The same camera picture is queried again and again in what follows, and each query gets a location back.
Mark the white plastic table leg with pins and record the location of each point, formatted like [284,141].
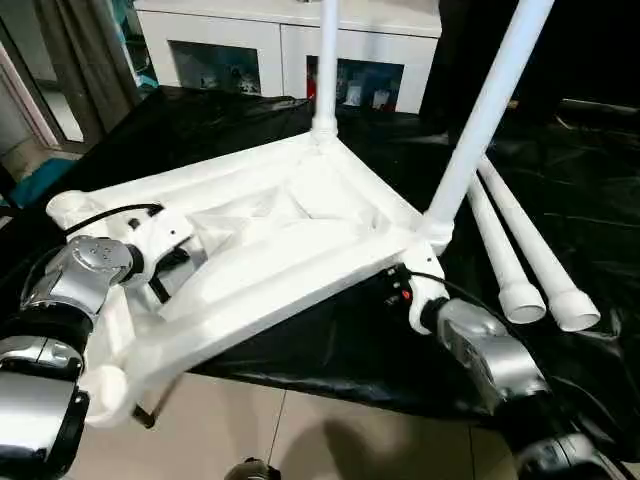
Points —
[540,250]
[500,260]
[480,120]
[327,75]

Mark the white plastic table top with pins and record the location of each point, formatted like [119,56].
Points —
[275,240]

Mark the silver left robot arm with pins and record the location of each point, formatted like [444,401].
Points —
[85,280]

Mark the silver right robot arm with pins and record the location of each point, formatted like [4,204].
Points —
[490,350]

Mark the black work mat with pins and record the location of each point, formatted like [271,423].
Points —
[350,340]

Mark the teal blue box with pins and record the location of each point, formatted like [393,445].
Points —
[40,180]

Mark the grey curtain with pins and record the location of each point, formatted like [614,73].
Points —
[85,65]

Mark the white glass-door cabinet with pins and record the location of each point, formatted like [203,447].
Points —
[225,25]

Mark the black cabinet with gold label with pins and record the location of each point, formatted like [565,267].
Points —
[590,50]

